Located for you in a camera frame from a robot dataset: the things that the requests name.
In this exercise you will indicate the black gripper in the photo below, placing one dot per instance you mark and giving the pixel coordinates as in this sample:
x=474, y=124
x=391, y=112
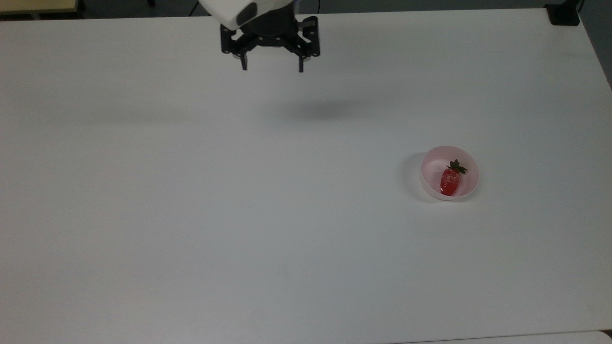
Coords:
x=275, y=36

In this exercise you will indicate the red strawberry with green leaves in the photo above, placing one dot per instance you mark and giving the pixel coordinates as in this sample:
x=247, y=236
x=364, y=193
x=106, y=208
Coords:
x=450, y=180

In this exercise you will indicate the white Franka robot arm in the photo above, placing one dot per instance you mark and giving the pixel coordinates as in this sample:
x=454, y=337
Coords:
x=224, y=12

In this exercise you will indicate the pink plastic bowl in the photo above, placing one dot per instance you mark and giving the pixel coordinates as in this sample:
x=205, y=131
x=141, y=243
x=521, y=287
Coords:
x=432, y=188

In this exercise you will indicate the light wooden table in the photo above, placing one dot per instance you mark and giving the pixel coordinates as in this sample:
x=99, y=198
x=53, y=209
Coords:
x=36, y=5

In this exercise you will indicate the black table clamp block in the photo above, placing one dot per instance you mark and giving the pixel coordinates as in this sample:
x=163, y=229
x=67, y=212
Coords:
x=563, y=13

